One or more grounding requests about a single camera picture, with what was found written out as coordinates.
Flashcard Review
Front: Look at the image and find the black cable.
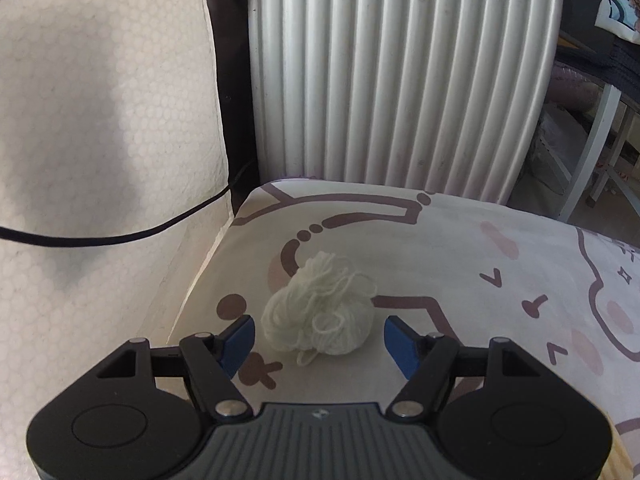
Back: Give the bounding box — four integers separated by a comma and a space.
0, 160, 256, 248

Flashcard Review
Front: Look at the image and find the dark blue knitted cloth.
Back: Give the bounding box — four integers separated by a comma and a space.
557, 30, 640, 92

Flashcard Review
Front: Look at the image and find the white ribbed suitcase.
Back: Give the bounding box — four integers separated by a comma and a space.
247, 0, 566, 206

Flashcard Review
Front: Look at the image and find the white chair with dark cloth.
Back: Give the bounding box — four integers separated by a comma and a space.
555, 82, 640, 223

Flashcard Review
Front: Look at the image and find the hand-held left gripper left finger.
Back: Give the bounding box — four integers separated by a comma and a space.
95, 315, 256, 418

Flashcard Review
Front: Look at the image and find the printed cartoon blanket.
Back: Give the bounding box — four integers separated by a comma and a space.
165, 177, 640, 480

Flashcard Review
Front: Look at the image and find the white tote bag duck print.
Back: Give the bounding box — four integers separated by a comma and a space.
595, 0, 640, 43

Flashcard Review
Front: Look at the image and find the white yarn ball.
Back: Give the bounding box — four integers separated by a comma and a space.
261, 252, 377, 367

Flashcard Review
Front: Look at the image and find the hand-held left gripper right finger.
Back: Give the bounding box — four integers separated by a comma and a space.
384, 315, 543, 418

